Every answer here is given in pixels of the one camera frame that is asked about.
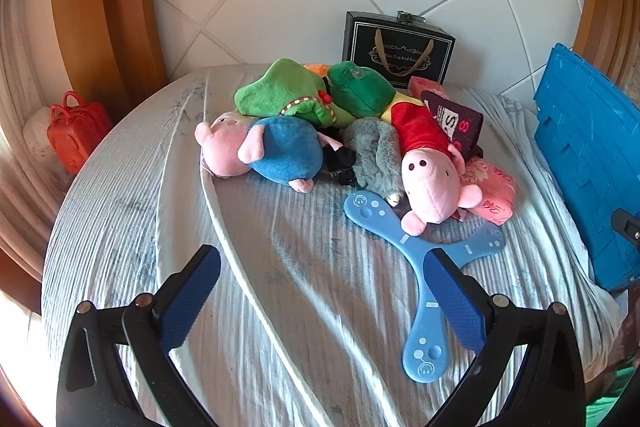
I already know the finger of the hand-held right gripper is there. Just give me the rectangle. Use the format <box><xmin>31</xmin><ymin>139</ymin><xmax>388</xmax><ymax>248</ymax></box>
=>
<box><xmin>611</xmin><ymin>207</ymin><xmax>640</xmax><ymax>254</ymax></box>

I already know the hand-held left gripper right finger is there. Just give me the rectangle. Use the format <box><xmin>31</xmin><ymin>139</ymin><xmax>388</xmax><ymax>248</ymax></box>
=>
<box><xmin>422</xmin><ymin>249</ymin><xmax>587</xmax><ymax>427</ymax></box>

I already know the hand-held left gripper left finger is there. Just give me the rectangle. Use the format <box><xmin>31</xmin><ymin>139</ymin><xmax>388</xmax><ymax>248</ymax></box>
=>
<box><xmin>56</xmin><ymin>245</ymin><xmax>222</xmax><ymax>427</ymax></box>

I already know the blue plastic crate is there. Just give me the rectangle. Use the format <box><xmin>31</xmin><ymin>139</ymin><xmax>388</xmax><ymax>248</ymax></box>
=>
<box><xmin>532</xmin><ymin>43</ymin><xmax>640</xmax><ymax>293</ymax></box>

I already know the blue three-arm boomerang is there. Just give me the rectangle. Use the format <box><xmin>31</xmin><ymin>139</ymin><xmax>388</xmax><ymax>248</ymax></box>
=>
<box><xmin>343</xmin><ymin>191</ymin><xmax>505</xmax><ymax>383</ymax></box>

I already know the pink tissue pack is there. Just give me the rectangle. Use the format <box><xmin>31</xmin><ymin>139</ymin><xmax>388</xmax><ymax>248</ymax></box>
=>
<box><xmin>457</xmin><ymin>157</ymin><xmax>517</xmax><ymax>227</ymax></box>
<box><xmin>409</xmin><ymin>76</ymin><xmax>445</xmax><ymax>96</ymax></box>

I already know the red-dressed pink pig plush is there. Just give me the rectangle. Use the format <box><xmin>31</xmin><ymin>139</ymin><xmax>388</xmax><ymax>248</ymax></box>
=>
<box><xmin>390</xmin><ymin>103</ymin><xmax>483</xmax><ymax>237</ymax></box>

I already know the grey furry plush toy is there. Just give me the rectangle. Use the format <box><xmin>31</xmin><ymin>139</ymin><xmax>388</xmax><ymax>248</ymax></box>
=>
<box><xmin>342</xmin><ymin>117</ymin><xmax>406</xmax><ymax>208</ymax></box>

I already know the blue-dressed pink pig plush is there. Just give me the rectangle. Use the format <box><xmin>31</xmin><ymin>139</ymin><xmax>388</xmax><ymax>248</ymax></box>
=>
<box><xmin>195</xmin><ymin>111</ymin><xmax>341</xmax><ymax>194</ymax></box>

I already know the black bundle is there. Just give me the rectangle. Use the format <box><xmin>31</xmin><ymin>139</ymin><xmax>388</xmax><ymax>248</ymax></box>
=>
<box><xmin>320</xmin><ymin>142</ymin><xmax>358</xmax><ymax>188</ymax></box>

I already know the green dinosaur plush toy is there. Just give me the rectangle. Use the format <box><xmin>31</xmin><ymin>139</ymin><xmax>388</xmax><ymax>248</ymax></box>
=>
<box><xmin>235</xmin><ymin>59</ymin><xmax>337</xmax><ymax>128</ymax></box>

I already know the green frog plush toy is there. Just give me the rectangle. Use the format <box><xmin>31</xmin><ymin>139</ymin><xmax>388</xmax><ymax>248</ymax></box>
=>
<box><xmin>305</xmin><ymin>62</ymin><xmax>421</xmax><ymax>128</ymax></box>

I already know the striped cloth covered desktop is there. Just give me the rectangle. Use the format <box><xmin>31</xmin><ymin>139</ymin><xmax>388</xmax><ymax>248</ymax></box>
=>
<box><xmin>42</xmin><ymin>64</ymin><xmax>623</xmax><ymax>427</ymax></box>

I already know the small red suitcase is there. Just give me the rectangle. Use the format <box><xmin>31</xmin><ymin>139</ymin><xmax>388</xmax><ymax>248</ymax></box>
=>
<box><xmin>47</xmin><ymin>91</ymin><xmax>113</xmax><ymax>175</ymax></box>

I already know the black gift bag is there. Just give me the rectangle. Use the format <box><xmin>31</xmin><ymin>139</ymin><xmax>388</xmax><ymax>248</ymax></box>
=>
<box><xmin>341</xmin><ymin>10</ymin><xmax>457</xmax><ymax>90</ymax></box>

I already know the pale curtain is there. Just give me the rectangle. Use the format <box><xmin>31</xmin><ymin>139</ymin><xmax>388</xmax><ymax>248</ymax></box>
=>
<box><xmin>0</xmin><ymin>0</ymin><xmax>76</xmax><ymax>288</ymax></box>

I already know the wooden wall trim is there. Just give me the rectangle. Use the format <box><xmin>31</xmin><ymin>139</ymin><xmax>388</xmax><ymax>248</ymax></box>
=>
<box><xmin>572</xmin><ymin>0</ymin><xmax>626</xmax><ymax>78</ymax></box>
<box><xmin>50</xmin><ymin>0</ymin><xmax>168</xmax><ymax>108</ymax></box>

